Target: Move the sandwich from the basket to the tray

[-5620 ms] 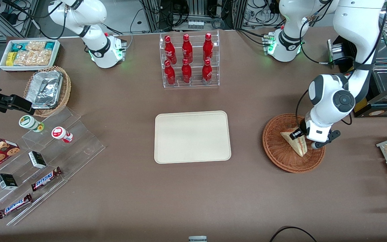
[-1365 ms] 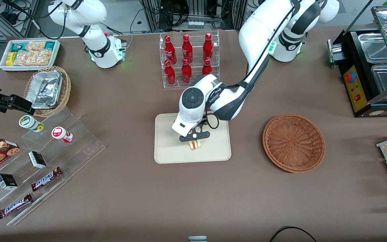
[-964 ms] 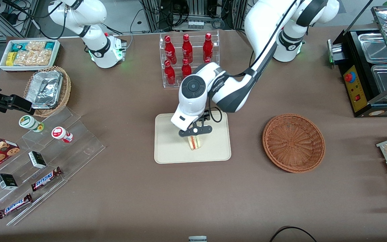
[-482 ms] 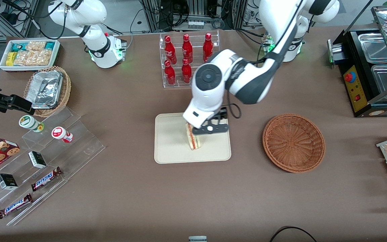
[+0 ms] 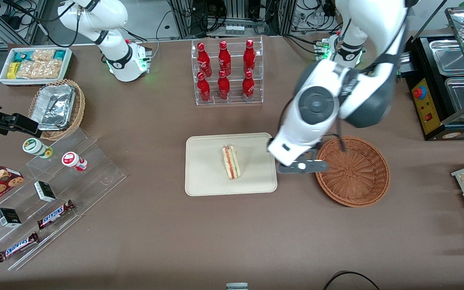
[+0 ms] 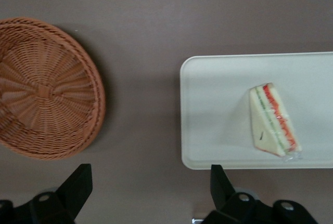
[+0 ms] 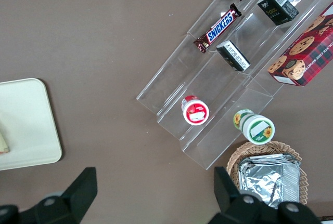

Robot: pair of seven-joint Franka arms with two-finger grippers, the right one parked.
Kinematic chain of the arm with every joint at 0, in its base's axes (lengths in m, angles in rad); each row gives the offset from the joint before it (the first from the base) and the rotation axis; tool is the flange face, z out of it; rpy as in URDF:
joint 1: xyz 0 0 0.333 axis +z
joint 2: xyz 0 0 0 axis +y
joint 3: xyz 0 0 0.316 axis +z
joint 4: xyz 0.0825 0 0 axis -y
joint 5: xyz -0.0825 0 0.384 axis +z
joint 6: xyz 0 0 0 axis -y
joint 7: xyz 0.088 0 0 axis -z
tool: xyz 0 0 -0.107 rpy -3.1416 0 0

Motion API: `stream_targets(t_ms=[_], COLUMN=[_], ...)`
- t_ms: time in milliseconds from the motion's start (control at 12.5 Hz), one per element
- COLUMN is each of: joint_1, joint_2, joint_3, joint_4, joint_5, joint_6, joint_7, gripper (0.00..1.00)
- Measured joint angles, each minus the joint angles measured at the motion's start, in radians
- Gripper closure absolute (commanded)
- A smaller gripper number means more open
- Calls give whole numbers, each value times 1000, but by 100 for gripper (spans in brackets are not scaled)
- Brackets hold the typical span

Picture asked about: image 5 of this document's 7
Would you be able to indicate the yellow snack pack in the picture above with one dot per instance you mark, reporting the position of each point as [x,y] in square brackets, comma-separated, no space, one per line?
[13,70]

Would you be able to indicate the white snack bin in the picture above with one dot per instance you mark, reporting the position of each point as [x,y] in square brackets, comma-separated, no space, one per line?
[4,80]

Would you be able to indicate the clear acrylic stepped stand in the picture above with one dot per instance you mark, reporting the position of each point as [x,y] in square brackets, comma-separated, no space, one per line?
[95,177]

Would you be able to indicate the grey left wrist camera bar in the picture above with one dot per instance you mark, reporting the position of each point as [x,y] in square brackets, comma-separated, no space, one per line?
[301,166]

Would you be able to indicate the red cola bottle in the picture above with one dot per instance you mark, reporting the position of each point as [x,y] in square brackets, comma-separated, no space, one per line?
[204,60]
[248,86]
[204,88]
[249,56]
[224,58]
[223,86]

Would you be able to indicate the clear acrylic bottle rack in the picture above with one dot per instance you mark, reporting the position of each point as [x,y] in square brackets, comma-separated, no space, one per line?
[234,86]

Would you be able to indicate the silver foil container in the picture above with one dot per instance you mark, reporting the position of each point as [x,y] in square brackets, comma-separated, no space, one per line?
[52,106]

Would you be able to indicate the Snickers bar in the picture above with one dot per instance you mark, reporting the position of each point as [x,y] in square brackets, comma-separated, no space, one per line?
[17,247]
[54,214]

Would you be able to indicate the cream rectangular tray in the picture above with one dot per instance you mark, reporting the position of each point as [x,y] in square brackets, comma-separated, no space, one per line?
[208,169]

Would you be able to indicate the small grey device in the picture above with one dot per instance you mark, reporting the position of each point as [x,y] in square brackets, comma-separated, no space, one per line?
[237,286]

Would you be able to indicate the triangle sandwich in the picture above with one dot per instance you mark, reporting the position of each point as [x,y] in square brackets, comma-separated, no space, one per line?
[231,163]

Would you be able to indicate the white power strip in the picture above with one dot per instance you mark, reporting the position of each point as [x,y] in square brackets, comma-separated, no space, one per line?
[234,30]

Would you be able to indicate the light tan wicker basket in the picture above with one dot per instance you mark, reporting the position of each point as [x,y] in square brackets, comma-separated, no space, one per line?
[78,108]

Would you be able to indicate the clear cracker bag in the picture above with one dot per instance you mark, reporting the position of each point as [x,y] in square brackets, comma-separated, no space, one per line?
[40,69]
[42,54]

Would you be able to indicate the red lid yogurt cup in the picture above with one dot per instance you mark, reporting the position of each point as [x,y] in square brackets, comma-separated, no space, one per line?
[72,159]

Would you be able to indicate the black hot food showcase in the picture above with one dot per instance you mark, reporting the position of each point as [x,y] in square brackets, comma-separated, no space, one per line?
[425,108]

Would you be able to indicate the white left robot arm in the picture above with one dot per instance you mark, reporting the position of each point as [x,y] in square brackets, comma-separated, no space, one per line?
[316,104]

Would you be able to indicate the teal snack pack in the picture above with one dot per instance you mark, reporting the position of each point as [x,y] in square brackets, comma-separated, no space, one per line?
[21,56]
[59,54]

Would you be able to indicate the green lid yogurt cup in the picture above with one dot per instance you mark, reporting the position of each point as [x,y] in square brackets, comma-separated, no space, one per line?
[34,146]

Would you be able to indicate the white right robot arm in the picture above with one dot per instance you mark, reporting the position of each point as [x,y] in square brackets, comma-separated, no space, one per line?
[119,60]

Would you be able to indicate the brown round wicker basket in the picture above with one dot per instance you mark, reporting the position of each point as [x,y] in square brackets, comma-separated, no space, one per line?
[357,177]

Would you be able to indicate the small black box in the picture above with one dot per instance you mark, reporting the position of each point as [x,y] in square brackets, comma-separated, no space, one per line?
[8,218]
[45,191]

